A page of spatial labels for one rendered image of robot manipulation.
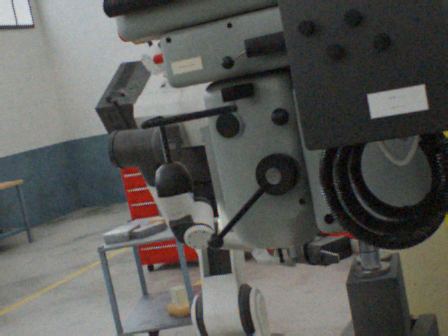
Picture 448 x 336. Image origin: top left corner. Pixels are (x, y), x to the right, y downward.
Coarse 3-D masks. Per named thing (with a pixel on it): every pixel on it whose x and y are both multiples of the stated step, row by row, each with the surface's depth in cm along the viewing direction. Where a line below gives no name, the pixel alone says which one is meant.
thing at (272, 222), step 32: (256, 96) 126; (288, 96) 124; (224, 128) 129; (256, 128) 127; (288, 128) 125; (224, 160) 131; (256, 160) 128; (224, 192) 134; (288, 192) 127; (256, 224) 131; (288, 224) 129
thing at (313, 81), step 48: (288, 0) 92; (336, 0) 90; (384, 0) 87; (432, 0) 85; (288, 48) 93; (336, 48) 90; (384, 48) 88; (432, 48) 86; (336, 96) 92; (384, 96) 89; (432, 96) 87; (336, 144) 93
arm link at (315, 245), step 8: (312, 240) 189; (320, 240) 189; (328, 240) 186; (336, 240) 185; (344, 240) 187; (304, 248) 189; (312, 248) 186; (320, 248) 182; (328, 248) 184; (336, 248) 186; (344, 248) 187; (304, 256) 189; (312, 256) 187; (344, 256) 187; (312, 264) 191; (320, 264) 183; (328, 264) 183
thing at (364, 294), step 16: (384, 256) 183; (352, 272) 180; (368, 272) 172; (384, 272) 172; (400, 272) 183; (352, 288) 172; (368, 288) 171; (384, 288) 170; (400, 288) 174; (352, 304) 173; (368, 304) 172; (384, 304) 171; (400, 304) 170; (352, 320) 173; (368, 320) 172; (384, 320) 171; (400, 320) 170
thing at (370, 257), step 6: (360, 246) 175; (366, 246) 173; (372, 246) 173; (360, 252) 175; (366, 252) 174; (372, 252) 173; (378, 252) 174; (366, 258) 174; (372, 258) 174; (378, 258) 174; (366, 264) 174; (372, 264) 174; (378, 264) 174
